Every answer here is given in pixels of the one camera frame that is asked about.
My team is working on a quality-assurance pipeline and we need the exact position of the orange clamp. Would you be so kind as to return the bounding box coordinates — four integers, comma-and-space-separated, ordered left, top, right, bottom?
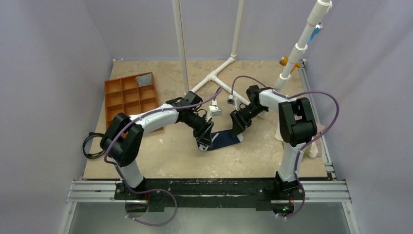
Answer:
279, 56, 301, 73

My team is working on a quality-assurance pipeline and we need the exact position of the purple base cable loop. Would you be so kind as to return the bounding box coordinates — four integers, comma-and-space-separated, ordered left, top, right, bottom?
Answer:
125, 189, 178, 226

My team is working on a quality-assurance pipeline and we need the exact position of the white PVC angled pole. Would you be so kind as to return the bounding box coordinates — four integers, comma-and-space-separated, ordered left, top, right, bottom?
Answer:
275, 0, 333, 91

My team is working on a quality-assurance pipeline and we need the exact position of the grey folded cloth in tray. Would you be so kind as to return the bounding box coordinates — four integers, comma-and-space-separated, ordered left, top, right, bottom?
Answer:
135, 73, 153, 87

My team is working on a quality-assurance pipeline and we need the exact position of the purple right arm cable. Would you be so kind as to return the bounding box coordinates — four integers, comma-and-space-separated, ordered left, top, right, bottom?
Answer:
230, 75, 340, 181

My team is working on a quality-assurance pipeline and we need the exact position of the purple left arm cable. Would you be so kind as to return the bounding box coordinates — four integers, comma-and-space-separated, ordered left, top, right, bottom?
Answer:
103, 86, 223, 195

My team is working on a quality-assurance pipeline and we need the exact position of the black coiled cable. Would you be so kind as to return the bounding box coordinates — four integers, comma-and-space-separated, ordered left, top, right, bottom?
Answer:
82, 132, 107, 160

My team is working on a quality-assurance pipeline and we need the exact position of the pink cloth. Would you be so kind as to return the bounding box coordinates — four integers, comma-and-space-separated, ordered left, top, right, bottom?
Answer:
309, 122, 325, 158

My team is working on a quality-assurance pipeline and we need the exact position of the navy blue underwear white trim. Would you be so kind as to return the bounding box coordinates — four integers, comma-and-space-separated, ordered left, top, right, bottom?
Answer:
197, 130, 244, 151

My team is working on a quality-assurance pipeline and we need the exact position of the orange compartment tray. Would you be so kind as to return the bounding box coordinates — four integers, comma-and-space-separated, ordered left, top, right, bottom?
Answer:
104, 72, 160, 127

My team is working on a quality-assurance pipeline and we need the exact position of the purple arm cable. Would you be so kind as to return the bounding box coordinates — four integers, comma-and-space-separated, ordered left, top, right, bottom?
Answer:
103, 86, 223, 195
230, 75, 340, 181

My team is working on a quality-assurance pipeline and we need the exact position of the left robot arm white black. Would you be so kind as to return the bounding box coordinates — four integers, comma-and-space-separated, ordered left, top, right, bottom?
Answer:
100, 91, 214, 199

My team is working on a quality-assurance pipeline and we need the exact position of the white PVC pipe frame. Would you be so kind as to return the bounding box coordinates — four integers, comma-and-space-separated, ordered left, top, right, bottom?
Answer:
172, 0, 249, 104

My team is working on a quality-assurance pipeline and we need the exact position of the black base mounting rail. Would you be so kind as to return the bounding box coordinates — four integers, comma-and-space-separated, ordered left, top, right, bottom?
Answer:
114, 177, 304, 215

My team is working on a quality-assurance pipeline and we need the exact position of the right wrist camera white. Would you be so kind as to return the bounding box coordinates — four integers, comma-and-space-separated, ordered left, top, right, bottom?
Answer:
227, 95, 242, 111

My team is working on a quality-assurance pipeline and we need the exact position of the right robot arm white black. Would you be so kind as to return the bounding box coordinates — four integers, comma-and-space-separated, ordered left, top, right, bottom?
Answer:
230, 85, 317, 198

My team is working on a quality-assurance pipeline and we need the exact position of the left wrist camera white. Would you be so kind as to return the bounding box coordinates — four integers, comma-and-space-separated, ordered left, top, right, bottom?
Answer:
206, 100, 222, 120

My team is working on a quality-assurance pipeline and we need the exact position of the aluminium extrusion frame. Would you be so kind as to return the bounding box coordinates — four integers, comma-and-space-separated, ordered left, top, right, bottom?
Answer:
66, 58, 360, 234

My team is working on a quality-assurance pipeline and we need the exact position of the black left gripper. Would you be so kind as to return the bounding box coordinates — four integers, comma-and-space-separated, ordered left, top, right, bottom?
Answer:
184, 111, 214, 147

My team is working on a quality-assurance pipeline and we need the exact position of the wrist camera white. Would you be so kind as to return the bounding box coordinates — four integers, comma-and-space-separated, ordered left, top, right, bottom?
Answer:
206, 100, 222, 120
227, 95, 242, 111

